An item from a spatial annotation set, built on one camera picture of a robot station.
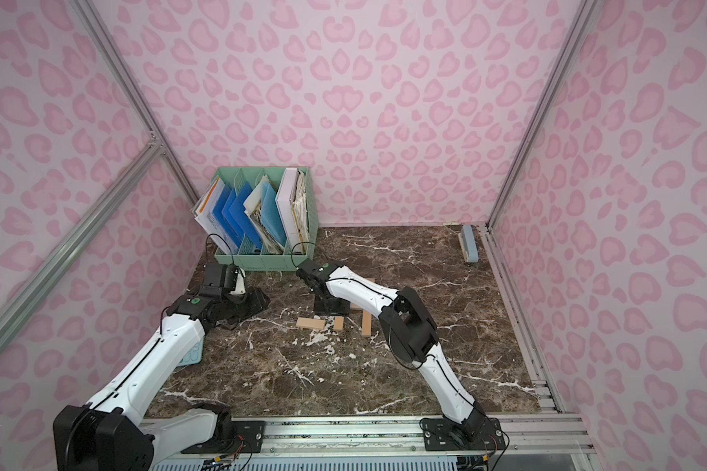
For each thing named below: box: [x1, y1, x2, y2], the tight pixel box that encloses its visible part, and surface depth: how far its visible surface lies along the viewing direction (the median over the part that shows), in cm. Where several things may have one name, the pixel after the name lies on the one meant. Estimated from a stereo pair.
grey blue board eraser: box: [457, 223, 480, 263], surface depth 110 cm
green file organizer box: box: [192, 166, 319, 272], surface depth 100 cm
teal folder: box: [261, 182, 287, 248], surface depth 97 cm
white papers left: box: [191, 176, 240, 255], surface depth 96 cm
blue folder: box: [212, 182, 263, 251], surface depth 100 cm
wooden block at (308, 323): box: [295, 316, 327, 330], surface depth 95 cm
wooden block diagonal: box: [333, 315, 345, 331], surface depth 94 cm
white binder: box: [274, 167, 301, 255], surface depth 98 cm
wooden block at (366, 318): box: [361, 310, 373, 337], surface depth 94 cm
